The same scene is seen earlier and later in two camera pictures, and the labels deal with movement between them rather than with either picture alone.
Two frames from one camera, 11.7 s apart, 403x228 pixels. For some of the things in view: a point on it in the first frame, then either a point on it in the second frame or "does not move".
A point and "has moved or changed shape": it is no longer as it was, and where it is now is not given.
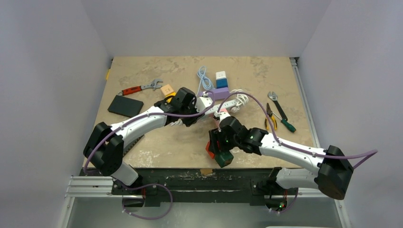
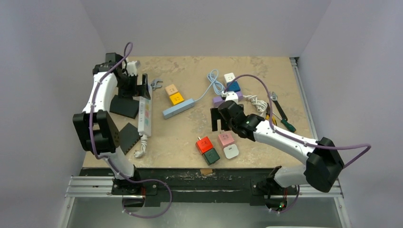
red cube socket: x=211 y=154 -> x=203 y=145
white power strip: x=226 y=105 has moved or changed shape
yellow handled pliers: x=270 y=113 does not move
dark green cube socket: x=224 y=158 -> x=211 y=156
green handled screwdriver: x=292 y=128 does not move
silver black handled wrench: x=273 y=97 does not move
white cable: x=241 y=99 -> x=261 y=105
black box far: x=124 y=107 does not move
